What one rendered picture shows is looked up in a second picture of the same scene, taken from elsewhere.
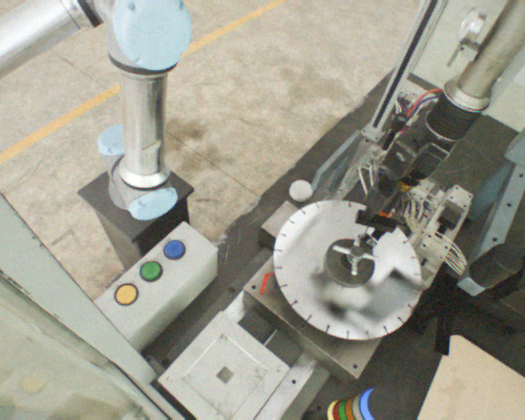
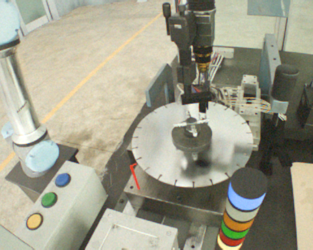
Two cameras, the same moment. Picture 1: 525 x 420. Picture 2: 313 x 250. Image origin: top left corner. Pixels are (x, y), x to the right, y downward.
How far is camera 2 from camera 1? 27 cm
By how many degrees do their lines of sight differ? 16
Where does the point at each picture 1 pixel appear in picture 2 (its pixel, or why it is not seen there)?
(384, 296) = (227, 145)
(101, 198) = (19, 176)
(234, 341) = (124, 226)
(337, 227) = (174, 118)
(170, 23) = (2, 12)
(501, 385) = not seen: outside the picture
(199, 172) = (95, 157)
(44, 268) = not seen: outside the picture
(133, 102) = not seen: outside the picture
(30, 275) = not seen: outside the picture
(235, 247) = (115, 173)
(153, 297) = (54, 217)
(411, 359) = (272, 192)
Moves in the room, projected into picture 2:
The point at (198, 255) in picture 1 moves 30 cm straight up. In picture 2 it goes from (81, 177) to (32, 88)
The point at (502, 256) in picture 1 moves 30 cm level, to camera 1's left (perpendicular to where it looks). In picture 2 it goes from (283, 69) to (162, 91)
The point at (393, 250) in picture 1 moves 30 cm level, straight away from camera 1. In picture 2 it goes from (220, 116) to (238, 70)
